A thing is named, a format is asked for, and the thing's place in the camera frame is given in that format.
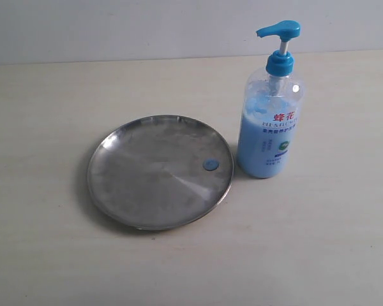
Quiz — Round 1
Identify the blue soap blob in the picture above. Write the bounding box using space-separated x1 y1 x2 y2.
202 158 220 171

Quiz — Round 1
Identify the blue pump lotion bottle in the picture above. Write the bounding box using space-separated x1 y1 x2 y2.
236 20 304 179

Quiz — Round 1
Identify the round steel plate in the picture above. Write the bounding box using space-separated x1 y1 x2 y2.
86 115 235 231

